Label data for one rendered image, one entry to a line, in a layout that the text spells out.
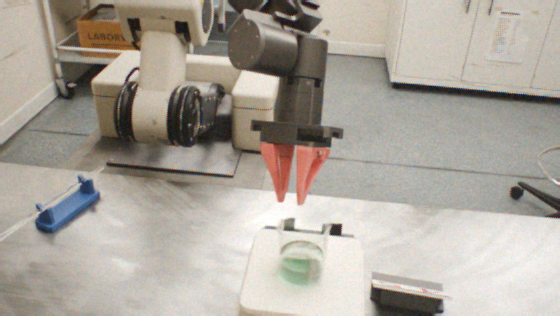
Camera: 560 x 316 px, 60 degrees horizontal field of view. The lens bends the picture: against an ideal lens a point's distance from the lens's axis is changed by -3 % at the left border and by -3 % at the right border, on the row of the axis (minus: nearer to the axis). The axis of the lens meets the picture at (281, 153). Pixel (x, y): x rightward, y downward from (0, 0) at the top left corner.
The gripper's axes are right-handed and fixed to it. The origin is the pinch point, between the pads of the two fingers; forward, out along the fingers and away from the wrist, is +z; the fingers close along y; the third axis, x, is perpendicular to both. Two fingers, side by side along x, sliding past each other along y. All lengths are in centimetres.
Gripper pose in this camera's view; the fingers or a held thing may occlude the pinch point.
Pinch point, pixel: (291, 197)
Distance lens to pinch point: 62.1
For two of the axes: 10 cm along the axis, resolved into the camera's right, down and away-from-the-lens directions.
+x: 4.1, 0.1, 9.1
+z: -0.9, 10.0, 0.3
